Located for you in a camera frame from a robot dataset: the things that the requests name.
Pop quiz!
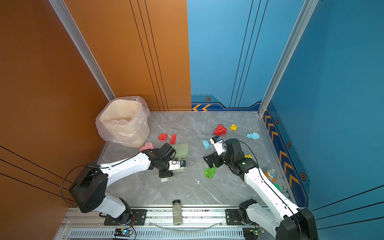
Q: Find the green hand brush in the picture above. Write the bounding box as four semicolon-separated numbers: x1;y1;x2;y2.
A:
161;168;188;183

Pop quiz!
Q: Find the pink paper scrap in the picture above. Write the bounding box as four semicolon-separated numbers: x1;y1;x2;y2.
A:
140;142;155;152

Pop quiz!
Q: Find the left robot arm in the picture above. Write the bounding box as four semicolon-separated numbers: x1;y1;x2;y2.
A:
69;144;186;225

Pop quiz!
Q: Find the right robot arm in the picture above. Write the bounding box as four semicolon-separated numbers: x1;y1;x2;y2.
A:
204;135;319;240

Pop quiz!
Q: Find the green paper scrap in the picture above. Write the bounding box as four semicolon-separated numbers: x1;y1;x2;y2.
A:
204;165;217;179

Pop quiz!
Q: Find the cyan paper scrap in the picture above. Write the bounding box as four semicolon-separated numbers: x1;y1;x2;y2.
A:
202;140;211;150

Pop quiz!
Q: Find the red paper scrap strip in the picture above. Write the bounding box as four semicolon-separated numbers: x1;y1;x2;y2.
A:
170;134;177;145

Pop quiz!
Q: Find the large red paper scrap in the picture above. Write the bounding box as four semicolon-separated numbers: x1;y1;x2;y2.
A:
213;124;227;136

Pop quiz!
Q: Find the red paper scrap left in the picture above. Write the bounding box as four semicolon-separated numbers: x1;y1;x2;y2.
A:
158;134;169;142

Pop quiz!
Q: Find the glass jar black lid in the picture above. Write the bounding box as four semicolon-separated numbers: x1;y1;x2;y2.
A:
172;200;183;226

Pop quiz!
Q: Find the light blue paper scrap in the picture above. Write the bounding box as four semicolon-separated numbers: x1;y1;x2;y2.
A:
246;132;260;140

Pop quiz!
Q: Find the trash bin with plastic bag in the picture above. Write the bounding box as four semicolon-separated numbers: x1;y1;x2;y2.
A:
96;96;150;148

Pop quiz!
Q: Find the left green circuit board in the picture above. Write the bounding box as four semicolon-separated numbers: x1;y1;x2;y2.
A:
114;228;136;240

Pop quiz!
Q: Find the green circuit board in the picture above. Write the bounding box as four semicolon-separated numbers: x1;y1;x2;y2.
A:
114;228;136;240
243;228;265;240

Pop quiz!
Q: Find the right green circuit board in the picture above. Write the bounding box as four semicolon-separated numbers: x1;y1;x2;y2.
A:
243;228;265;240

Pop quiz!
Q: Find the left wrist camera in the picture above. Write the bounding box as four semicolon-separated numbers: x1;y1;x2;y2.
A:
169;160;186;171

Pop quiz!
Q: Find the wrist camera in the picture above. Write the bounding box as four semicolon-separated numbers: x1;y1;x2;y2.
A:
169;160;186;171
210;135;226;156

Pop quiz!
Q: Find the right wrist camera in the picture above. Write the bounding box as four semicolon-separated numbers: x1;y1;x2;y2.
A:
210;135;226;156

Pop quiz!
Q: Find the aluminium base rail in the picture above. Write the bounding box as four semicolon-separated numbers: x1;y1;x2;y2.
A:
58;204;288;234

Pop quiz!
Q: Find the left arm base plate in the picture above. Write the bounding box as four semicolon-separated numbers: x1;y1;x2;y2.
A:
104;209;148;227

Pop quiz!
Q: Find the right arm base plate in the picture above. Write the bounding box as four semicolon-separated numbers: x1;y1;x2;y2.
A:
225;209;260;227

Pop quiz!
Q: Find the white cable duct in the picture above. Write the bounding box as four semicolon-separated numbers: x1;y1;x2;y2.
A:
62;228;245;240

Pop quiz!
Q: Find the aluminium corner post right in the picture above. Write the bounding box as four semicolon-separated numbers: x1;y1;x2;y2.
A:
258;0;319;117

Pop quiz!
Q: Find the aluminium corner post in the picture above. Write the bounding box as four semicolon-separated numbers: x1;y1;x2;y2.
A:
258;0;319;117
49;0;116;101

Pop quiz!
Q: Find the aluminium corner post left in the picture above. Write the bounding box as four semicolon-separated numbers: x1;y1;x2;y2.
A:
49;0;116;101

